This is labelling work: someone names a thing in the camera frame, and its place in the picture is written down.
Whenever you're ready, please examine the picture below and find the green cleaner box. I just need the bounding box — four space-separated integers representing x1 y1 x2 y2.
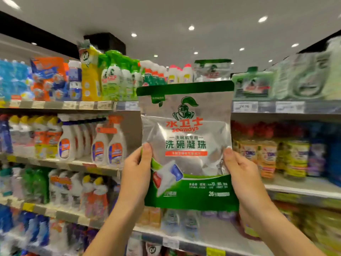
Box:
232 66 277 100

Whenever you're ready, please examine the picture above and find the row of white green-capped bottles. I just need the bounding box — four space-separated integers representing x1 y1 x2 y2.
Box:
137 206 162 228

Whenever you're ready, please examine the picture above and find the cluster of green cleaner bottles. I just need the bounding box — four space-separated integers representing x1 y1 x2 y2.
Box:
21 167 50 203

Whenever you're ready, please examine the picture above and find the white red-capped cleaner bottle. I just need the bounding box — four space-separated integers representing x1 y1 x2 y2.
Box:
182 63 195 83
168 65 179 84

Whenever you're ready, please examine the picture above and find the row of yellow red-capped bottles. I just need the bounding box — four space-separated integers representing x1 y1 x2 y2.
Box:
232 122 311 179

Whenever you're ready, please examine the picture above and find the yellow green cleaner bottle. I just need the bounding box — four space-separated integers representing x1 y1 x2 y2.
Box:
78 41 104 102

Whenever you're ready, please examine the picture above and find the person's right hand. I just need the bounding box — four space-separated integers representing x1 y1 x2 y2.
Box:
223 148 275 222

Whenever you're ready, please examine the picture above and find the clear-wrapped white bottle pack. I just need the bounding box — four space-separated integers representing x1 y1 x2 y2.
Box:
48 169 83 208

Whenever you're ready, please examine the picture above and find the white blue cleaner bottle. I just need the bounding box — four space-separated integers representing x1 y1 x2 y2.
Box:
67 60 83 101

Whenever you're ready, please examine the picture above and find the large green white cleaner pouch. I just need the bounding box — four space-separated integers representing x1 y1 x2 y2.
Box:
136 80 239 212
194 58 233 82

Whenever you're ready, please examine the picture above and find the white orange-trigger spray bottle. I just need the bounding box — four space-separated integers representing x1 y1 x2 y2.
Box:
107 116 128 169
92 128 110 166

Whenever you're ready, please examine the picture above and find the row of yellow-capped cleaner bottles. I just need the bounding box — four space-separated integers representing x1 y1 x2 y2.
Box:
8 114 64 158

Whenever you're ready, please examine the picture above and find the yellow-capped pink-label cleaner bottle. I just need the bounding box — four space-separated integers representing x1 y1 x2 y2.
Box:
93 177 109 221
81 176 97 218

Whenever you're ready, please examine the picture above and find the person's left hand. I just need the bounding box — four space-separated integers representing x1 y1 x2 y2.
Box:
117 143 153 212

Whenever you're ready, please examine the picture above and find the blue pump cleaner bottle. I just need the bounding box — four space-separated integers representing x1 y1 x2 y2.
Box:
326 128 341 187

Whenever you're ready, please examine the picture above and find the row of green pump bottles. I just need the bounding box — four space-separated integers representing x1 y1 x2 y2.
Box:
98 49 144 101

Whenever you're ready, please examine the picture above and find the row of purple cleaner bottles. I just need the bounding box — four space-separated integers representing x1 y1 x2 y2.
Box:
0 114 12 154

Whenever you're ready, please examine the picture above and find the small green white cleaner pouch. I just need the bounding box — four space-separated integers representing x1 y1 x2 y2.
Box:
274 50 341 100

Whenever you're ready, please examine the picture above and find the person's left forearm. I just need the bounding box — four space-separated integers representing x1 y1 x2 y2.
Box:
82 200 145 256

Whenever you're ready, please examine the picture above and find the row of blue cleaner packs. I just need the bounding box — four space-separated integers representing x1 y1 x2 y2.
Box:
0 57 69 102

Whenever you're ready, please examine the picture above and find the person's right forearm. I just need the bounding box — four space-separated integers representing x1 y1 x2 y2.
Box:
246 202 326 256

